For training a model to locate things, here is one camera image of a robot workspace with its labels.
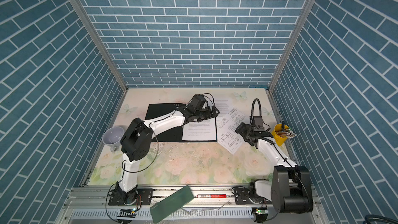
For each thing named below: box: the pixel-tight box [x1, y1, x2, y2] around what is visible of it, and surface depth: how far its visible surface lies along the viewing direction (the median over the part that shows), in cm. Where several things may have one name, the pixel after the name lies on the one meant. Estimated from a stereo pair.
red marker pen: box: [196, 193, 227, 199], surface depth 75 cm
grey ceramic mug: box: [102, 126, 125, 153], surface depth 91 cm
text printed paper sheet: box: [181, 117, 217, 141], surface depth 98 cm
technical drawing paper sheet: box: [217, 107, 246, 155], surface depth 99 cm
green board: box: [149, 185, 194, 224], surface depth 72 cm
